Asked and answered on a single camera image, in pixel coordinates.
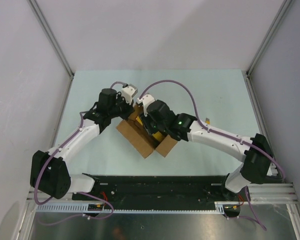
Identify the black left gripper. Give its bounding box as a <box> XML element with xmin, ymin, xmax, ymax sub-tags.
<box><xmin>108</xmin><ymin>93</ymin><xmax>135</xmax><ymax>121</ymax></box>

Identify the yellow item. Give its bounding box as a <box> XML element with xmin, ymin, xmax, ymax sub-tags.
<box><xmin>135</xmin><ymin>116</ymin><xmax>166</xmax><ymax>143</ymax></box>

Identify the brown cardboard express box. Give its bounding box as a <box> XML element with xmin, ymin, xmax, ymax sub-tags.
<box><xmin>116</xmin><ymin>104</ymin><xmax>178</xmax><ymax>158</ymax></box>

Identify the yellow utility knife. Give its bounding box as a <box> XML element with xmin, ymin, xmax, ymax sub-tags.
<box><xmin>205</xmin><ymin>117</ymin><xmax>211</xmax><ymax>125</ymax></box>

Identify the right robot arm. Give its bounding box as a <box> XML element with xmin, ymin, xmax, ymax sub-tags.
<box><xmin>138</xmin><ymin>98</ymin><xmax>279</xmax><ymax>201</ymax></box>

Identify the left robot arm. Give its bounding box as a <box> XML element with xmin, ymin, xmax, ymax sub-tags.
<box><xmin>30</xmin><ymin>84</ymin><xmax>138</xmax><ymax>205</ymax></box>

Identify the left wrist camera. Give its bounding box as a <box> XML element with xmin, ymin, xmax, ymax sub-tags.
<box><xmin>120</xmin><ymin>84</ymin><xmax>138</xmax><ymax>105</ymax></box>

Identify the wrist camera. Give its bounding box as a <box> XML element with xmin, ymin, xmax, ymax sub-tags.
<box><xmin>120</xmin><ymin>84</ymin><xmax>138</xmax><ymax>105</ymax></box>
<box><xmin>136</xmin><ymin>94</ymin><xmax>155</xmax><ymax>117</ymax></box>

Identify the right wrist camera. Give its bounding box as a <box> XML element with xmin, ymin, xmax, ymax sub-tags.
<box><xmin>136</xmin><ymin>94</ymin><xmax>155</xmax><ymax>117</ymax></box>

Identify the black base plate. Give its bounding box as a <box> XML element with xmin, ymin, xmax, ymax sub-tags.
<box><xmin>72</xmin><ymin>175</ymin><xmax>247</xmax><ymax>210</ymax></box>

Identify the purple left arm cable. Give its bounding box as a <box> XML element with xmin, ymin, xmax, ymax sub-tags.
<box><xmin>33</xmin><ymin>81</ymin><xmax>115</xmax><ymax>226</ymax></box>

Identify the grey slotted cable duct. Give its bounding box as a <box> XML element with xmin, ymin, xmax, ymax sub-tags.
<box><xmin>36</xmin><ymin>201</ymin><xmax>228</xmax><ymax>215</ymax></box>

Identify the left aluminium frame post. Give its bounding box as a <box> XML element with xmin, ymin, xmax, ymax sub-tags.
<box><xmin>26</xmin><ymin>0</ymin><xmax>75</xmax><ymax>77</ymax></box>

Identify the aluminium frame post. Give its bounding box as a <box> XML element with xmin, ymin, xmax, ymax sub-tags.
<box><xmin>245</xmin><ymin>0</ymin><xmax>295</xmax><ymax>76</ymax></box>
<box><xmin>26</xmin><ymin>0</ymin><xmax>75</xmax><ymax>77</ymax></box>

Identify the right aluminium frame post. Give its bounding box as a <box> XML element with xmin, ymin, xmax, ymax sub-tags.
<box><xmin>245</xmin><ymin>0</ymin><xmax>295</xmax><ymax>76</ymax></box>

